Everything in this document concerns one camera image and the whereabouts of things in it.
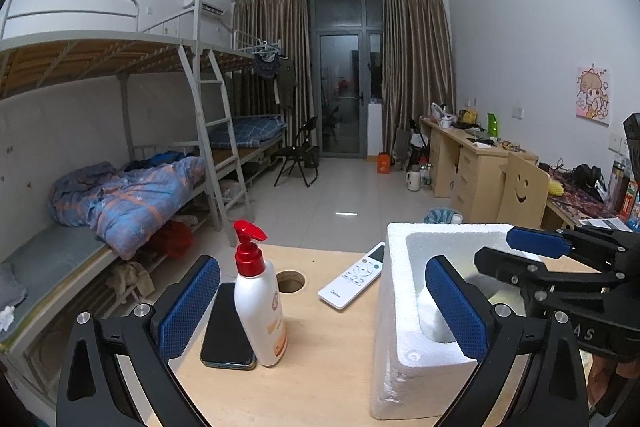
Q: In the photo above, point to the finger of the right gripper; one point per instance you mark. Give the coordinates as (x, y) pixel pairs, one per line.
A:
(581, 242)
(521, 272)

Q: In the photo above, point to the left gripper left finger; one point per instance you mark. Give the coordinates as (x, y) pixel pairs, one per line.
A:
(92, 390)

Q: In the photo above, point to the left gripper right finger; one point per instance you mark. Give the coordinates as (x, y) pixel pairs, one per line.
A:
(552, 389)

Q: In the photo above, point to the person's right hand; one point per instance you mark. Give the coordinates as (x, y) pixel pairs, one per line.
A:
(600, 374)

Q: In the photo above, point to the patterned desk cloth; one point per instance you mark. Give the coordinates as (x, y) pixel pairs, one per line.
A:
(575, 203)

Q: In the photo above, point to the wooden smiley chair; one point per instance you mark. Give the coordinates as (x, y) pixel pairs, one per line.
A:
(524, 195)

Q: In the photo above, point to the black headphones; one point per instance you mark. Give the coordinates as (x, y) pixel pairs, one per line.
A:
(589, 179)

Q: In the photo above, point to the white styrofoam box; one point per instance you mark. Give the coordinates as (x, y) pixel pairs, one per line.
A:
(418, 367)

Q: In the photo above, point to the light wooden desk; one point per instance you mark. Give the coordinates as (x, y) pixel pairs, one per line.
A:
(470, 176)

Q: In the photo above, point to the black smartphone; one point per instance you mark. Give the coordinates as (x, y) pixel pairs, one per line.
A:
(225, 345)

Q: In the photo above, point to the white remote control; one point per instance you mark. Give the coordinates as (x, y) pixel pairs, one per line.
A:
(351, 283)

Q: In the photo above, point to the blue plaid quilt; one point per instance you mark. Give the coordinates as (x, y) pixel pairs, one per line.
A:
(124, 208)

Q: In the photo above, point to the white lotion pump bottle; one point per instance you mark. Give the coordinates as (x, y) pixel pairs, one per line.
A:
(257, 297)

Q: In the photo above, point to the brown right curtain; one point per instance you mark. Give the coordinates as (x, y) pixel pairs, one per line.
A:
(417, 63)

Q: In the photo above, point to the brown curtain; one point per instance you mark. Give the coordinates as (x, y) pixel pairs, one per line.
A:
(278, 80)
(417, 63)

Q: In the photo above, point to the black folding chair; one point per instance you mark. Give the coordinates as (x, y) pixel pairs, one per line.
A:
(301, 154)

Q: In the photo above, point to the glass balcony door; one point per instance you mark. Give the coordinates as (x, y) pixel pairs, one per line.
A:
(346, 65)

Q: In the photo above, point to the metal bunk bed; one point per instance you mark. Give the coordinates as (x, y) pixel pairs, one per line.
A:
(87, 81)

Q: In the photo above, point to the brown left curtain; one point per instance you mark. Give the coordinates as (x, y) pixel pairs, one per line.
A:
(278, 80)

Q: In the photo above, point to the anime girl wall poster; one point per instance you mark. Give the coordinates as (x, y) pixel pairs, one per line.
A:
(593, 94)

